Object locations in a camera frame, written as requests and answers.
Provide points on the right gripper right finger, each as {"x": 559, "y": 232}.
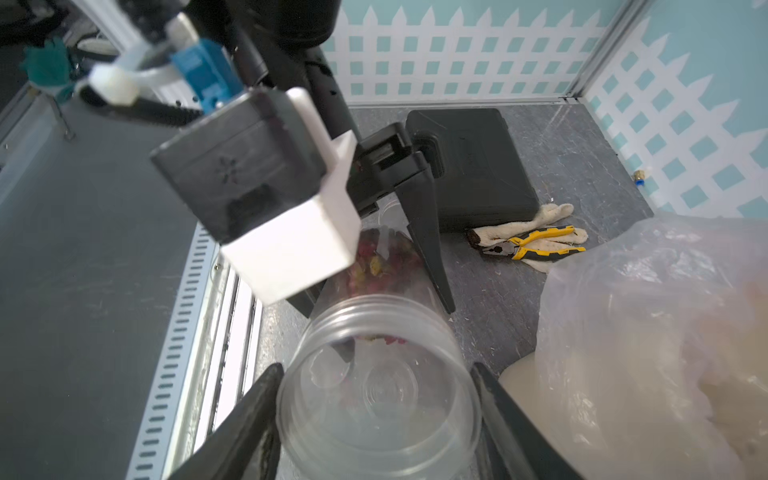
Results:
{"x": 510, "y": 446}

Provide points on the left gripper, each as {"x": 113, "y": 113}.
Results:
{"x": 387, "y": 162}

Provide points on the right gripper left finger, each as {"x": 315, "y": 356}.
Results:
{"x": 247, "y": 444}

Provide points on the clear tea jar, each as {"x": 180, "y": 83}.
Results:
{"x": 380, "y": 411}

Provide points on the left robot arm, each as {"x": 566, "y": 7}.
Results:
{"x": 194, "y": 57}

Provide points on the rose buds in right jar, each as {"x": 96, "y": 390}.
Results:
{"x": 386, "y": 264}

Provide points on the black plastic tool case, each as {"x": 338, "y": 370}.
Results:
{"x": 479, "y": 177}

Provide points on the yellow black pliers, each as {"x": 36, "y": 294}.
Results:
{"x": 546, "y": 244}

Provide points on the clear plastic bin liner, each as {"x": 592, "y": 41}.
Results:
{"x": 665, "y": 250}

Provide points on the beige trash bin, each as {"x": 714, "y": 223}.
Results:
{"x": 665, "y": 383}

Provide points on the white yellow work gloves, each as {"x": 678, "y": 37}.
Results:
{"x": 547, "y": 216}

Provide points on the small yellow blue object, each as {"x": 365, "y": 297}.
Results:
{"x": 639, "y": 178}

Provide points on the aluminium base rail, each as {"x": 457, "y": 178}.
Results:
{"x": 207, "y": 362}

